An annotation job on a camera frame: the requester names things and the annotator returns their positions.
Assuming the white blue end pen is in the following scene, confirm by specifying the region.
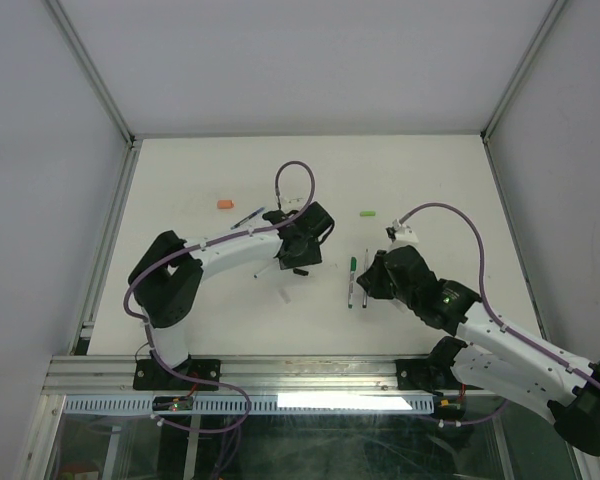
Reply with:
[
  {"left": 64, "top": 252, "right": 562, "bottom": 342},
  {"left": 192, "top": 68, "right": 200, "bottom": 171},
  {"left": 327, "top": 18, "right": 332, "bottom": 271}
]
[{"left": 253, "top": 264, "right": 276, "bottom": 279}]

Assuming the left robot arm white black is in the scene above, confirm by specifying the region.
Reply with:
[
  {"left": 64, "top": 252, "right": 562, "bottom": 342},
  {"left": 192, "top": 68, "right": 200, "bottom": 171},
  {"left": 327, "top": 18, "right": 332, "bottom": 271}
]
[{"left": 123, "top": 202, "right": 335, "bottom": 389}]

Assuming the white black end pen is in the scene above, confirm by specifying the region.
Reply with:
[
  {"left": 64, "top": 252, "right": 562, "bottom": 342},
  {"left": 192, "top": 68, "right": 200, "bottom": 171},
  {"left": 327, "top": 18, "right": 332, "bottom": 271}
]
[{"left": 361, "top": 248, "right": 369, "bottom": 309}]

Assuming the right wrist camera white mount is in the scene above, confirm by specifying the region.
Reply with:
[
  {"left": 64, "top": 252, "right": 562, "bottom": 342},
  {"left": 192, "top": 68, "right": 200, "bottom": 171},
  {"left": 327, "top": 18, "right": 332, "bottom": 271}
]
[{"left": 386, "top": 219, "right": 419, "bottom": 250}]

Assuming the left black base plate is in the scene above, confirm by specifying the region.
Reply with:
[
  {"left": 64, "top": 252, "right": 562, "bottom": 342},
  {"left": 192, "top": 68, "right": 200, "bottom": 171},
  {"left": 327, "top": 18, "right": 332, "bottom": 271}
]
[{"left": 133, "top": 357, "right": 221, "bottom": 392}]

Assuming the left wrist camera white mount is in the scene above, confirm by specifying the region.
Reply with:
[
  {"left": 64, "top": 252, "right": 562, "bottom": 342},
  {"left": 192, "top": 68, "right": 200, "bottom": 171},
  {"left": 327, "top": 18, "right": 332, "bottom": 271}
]
[{"left": 280, "top": 197, "right": 305, "bottom": 210}]

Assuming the purple cable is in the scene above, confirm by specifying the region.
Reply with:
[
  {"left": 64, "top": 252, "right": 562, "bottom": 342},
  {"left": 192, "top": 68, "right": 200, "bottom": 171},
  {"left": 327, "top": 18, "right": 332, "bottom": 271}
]
[
  {"left": 123, "top": 160, "right": 316, "bottom": 351},
  {"left": 399, "top": 202, "right": 600, "bottom": 441}
]

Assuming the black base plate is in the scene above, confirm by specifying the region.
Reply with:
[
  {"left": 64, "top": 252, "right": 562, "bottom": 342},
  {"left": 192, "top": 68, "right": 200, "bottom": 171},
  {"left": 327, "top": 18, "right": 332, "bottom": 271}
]
[
  {"left": 133, "top": 357, "right": 221, "bottom": 392},
  {"left": 394, "top": 358, "right": 436, "bottom": 393}
]

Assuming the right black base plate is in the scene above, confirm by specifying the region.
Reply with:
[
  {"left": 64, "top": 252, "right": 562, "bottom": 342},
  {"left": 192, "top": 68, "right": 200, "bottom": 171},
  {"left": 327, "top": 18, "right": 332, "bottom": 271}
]
[{"left": 394, "top": 358, "right": 436, "bottom": 393}]

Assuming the white green end pen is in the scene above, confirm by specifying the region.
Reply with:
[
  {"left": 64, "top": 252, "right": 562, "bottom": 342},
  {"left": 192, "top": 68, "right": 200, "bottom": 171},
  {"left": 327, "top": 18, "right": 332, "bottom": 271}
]
[{"left": 347, "top": 269, "right": 357, "bottom": 309}]

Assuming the clear pen cap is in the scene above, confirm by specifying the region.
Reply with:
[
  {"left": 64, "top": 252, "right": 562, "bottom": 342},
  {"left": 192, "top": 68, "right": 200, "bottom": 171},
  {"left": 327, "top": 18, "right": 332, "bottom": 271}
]
[{"left": 279, "top": 288, "right": 291, "bottom": 304}]

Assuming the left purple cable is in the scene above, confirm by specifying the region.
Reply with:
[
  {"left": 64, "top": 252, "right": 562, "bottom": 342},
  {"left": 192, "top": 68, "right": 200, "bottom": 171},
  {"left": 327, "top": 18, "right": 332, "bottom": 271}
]
[{"left": 123, "top": 160, "right": 316, "bottom": 351}]

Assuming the orange pen cap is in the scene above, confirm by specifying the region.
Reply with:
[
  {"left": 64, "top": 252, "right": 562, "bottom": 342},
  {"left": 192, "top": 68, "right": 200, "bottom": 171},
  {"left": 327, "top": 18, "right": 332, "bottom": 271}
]
[{"left": 217, "top": 200, "right": 234, "bottom": 210}]

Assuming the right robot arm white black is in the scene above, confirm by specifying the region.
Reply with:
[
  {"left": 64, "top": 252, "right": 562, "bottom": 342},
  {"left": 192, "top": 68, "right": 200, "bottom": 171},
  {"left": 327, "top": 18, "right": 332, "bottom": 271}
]
[{"left": 356, "top": 246, "right": 600, "bottom": 457}]

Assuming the white slotted cable duct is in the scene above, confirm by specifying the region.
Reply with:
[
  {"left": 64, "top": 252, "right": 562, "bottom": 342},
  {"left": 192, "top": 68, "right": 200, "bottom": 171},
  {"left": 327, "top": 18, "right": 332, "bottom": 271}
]
[{"left": 64, "top": 392, "right": 435, "bottom": 416}]

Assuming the aluminium mounting rail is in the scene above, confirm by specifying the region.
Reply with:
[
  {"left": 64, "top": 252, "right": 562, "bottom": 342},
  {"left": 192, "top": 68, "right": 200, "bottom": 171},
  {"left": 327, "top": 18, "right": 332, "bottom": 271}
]
[{"left": 42, "top": 355, "right": 424, "bottom": 395}]

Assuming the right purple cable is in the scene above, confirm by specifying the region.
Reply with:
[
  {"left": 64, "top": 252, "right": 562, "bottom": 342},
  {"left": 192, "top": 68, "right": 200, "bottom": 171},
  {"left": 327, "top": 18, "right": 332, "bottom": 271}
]
[{"left": 399, "top": 202, "right": 600, "bottom": 441}]

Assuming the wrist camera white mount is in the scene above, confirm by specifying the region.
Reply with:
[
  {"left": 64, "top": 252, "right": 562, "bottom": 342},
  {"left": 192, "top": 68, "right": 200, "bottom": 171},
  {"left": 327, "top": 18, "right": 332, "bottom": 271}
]
[
  {"left": 280, "top": 197, "right": 305, "bottom": 210},
  {"left": 386, "top": 219, "right": 419, "bottom": 250}
]

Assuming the dark blue barrel pen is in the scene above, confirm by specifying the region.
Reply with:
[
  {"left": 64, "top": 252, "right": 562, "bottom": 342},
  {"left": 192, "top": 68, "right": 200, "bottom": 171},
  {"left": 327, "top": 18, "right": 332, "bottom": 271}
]
[{"left": 230, "top": 207, "right": 265, "bottom": 230}]

